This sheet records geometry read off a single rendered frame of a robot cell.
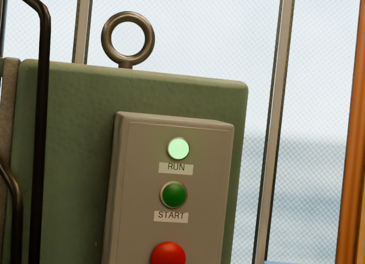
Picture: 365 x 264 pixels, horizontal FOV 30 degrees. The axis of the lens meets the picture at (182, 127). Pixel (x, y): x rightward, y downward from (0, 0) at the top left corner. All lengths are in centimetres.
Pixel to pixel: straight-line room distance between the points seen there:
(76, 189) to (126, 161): 8
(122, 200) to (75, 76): 13
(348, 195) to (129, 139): 148
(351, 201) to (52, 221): 146
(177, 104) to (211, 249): 14
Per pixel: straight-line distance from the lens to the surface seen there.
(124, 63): 74
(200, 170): 59
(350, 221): 203
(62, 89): 63
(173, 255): 59
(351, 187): 202
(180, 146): 58
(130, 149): 58
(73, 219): 65
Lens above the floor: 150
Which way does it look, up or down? 3 degrees down
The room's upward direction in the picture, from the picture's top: 6 degrees clockwise
